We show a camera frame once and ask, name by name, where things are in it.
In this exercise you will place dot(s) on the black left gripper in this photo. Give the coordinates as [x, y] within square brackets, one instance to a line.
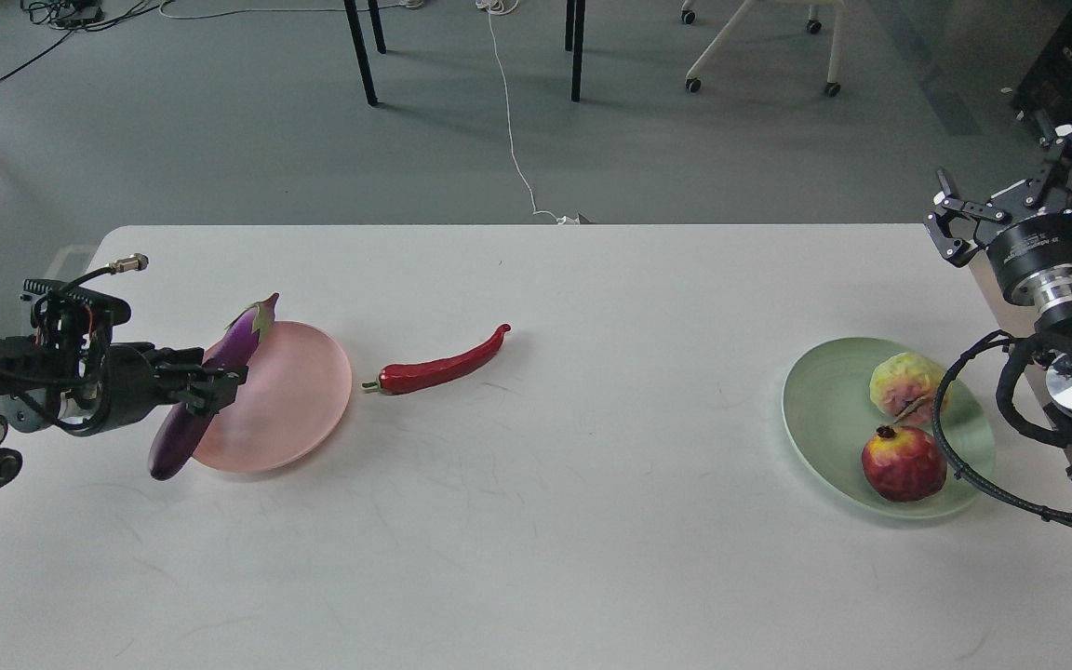
[140, 377]

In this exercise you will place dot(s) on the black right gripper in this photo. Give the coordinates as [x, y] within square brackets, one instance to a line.
[1024, 252]

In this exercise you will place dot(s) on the purple eggplant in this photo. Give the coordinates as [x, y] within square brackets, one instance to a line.
[181, 431]

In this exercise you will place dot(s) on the red chili pepper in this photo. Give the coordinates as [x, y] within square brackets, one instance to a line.
[401, 379]

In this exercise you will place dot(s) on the yellow-green custard apple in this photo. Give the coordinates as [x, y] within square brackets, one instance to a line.
[903, 387]

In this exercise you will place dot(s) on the red pomegranate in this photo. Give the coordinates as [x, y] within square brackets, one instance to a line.
[903, 464]

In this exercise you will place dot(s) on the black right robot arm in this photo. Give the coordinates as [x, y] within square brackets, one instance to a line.
[1034, 387]

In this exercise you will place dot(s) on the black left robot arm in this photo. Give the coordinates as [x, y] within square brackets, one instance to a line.
[69, 373]

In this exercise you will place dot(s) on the pink plate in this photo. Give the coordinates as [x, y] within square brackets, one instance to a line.
[299, 384]

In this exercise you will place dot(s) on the green plate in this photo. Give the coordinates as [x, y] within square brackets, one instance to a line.
[828, 417]

